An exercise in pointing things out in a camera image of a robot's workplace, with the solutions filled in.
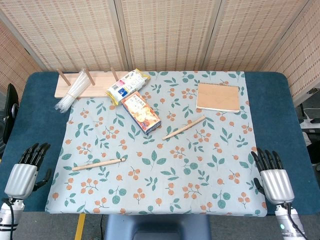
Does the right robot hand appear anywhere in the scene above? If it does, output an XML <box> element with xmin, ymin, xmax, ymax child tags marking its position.
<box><xmin>250</xmin><ymin>147</ymin><xmax>295</xmax><ymax>204</ymax></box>

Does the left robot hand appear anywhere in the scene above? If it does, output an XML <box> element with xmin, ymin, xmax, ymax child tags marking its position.
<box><xmin>4</xmin><ymin>142</ymin><xmax>53</xmax><ymax>200</ymax></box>

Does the wooden stick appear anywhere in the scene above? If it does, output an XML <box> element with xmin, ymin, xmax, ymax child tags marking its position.
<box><xmin>162</xmin><ymin>115</ymin><xmax>206</xmax><ymax>141</ymax></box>
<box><xmin>71</xmin><ymin>157</ymin><xmax>126</xmax><ymax>172</ymax></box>

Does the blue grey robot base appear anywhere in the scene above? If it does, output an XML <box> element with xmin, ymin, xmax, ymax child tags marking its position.
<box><xmin>103</xmin><ymin>213</ymin><xmax>212</xmax><ymax>240</ymax></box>

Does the black office chair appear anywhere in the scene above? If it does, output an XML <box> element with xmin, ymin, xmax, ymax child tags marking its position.
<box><xmin>0</xmin><ymin>83</ymin><xmax>20</xmax><ymax>160</ymax></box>

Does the white power strip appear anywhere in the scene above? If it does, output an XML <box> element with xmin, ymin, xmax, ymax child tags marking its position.
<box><xmin>299</xmin><ymin>117</ymin><xmax>320</xmax><ymax>129</ymax></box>

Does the yellow floor tape strip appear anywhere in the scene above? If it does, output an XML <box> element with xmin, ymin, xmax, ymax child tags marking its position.
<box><xmin>74</xmin><ymin>213</ymin><xmax>86</xmax><ymax>240</ymax></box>

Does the bundle of clear plastic straws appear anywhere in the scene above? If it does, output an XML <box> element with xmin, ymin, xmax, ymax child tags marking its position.
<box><xmin>53</xmin><ymin>68</ymin><xmax>90</xmax><ymax>114</ymax></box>

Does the brown cover spiral notebook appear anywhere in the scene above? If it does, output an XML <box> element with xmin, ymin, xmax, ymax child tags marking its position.
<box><xmin>195</xmin><ymin>82</ymin><xmax>241</xmax><ymax>114</ymax></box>

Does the wooden peg rack board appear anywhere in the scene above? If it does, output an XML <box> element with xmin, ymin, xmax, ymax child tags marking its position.
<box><xmin>54</xmin><ymin>67</ymin><xmax>131</xmax><ymax>99</ymax></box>

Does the floral patterned tablecloth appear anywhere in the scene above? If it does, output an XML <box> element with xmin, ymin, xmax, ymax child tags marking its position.
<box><xmin>44</xmin><ymin>71</ymin><xmax>268</xmax><ymax>216</ymax></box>

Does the orange and blue snack box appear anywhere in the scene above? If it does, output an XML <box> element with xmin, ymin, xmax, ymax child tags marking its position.
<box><xmin>120</xmin><ymin>90</ymin><xmax>162</xmax><ymax>136</ymax></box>

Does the white and yellow snack bag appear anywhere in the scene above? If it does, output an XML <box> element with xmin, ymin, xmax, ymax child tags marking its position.
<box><xmin>105</xmin><ymin>68</ymin><xmax>152</xmax><ymax>106</ymax></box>

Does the woven bamboo folding screen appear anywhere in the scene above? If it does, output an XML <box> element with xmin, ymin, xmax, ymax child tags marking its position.
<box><xmin>0</xmin><ymin>0</ymin><xmax>320</xmax><ymax>101</ymax></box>

